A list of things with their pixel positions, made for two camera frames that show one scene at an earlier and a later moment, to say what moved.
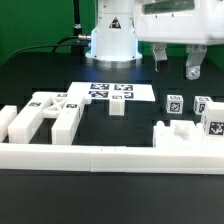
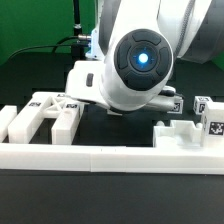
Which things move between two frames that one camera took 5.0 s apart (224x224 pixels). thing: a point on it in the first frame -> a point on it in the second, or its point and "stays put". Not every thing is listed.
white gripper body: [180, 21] -> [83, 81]
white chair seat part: [179, 134] stays put
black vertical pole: [77, 48] stays put
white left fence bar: [7, 114] stays put
